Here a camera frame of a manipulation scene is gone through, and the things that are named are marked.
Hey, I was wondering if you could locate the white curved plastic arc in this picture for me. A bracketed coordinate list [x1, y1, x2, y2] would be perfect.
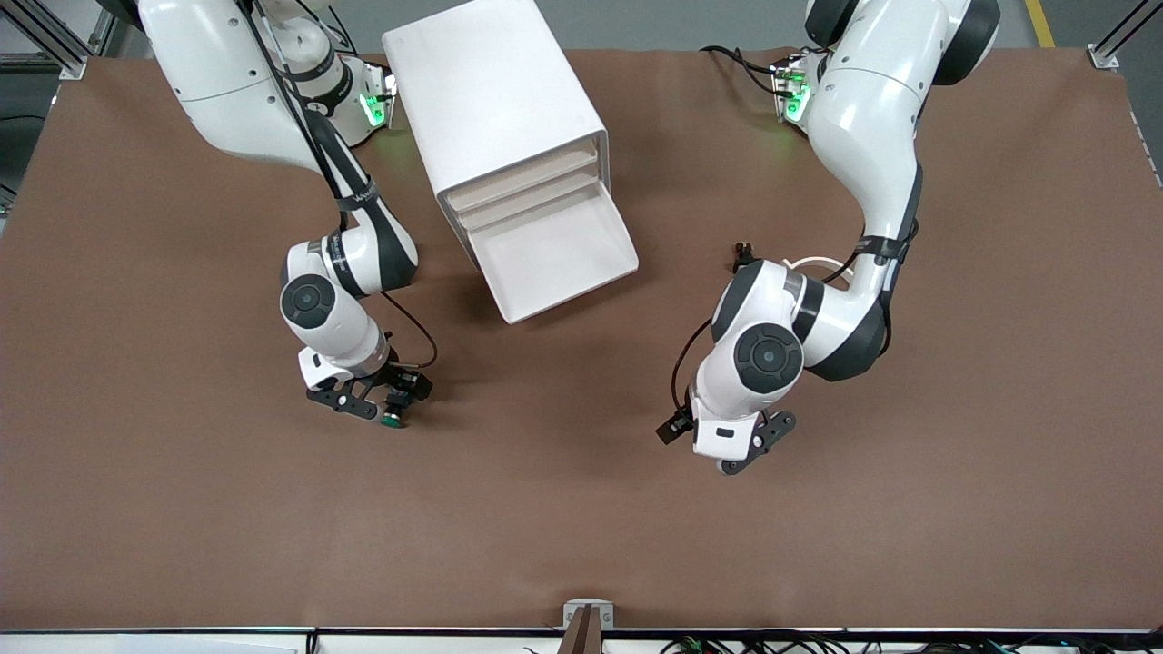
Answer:
[783, 256, 855, 284]

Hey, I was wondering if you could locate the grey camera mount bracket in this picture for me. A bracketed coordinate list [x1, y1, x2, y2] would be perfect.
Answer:
[562, 598, 616, 654]

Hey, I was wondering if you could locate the black left base cable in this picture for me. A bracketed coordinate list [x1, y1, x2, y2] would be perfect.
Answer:
[700, 44, 784, 94]

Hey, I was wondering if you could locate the aluminium frame post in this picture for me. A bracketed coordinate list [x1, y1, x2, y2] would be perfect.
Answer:
[0, 0, 124, 81]
[1086, 0, 1148, 72]

